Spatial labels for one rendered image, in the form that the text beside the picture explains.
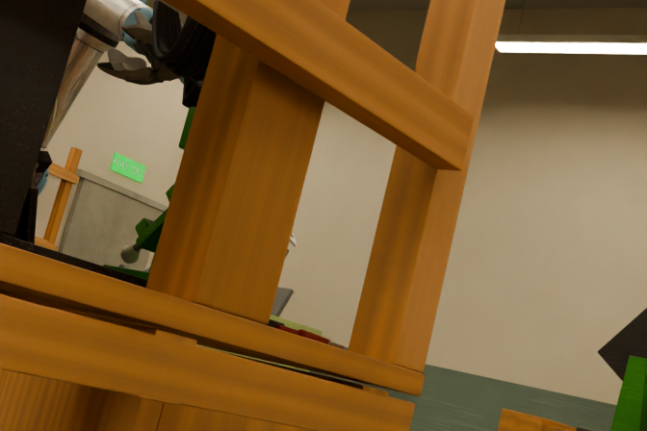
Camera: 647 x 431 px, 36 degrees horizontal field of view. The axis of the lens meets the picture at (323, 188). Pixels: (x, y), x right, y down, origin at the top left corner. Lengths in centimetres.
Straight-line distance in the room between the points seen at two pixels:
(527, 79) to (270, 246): 803
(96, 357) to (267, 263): 28
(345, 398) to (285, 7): 56
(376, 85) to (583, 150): 749
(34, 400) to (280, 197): 132
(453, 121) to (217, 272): 48
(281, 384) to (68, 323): 36
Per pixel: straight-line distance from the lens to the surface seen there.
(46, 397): 243
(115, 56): 162
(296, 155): 130
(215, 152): 124
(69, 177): 818
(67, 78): 214
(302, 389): 137
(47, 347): 107
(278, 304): 247
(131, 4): 181
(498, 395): 857
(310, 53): 124
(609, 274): 843
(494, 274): 876
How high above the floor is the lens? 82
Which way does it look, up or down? 11 degrees up
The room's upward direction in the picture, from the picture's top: 14 degrees clockwise
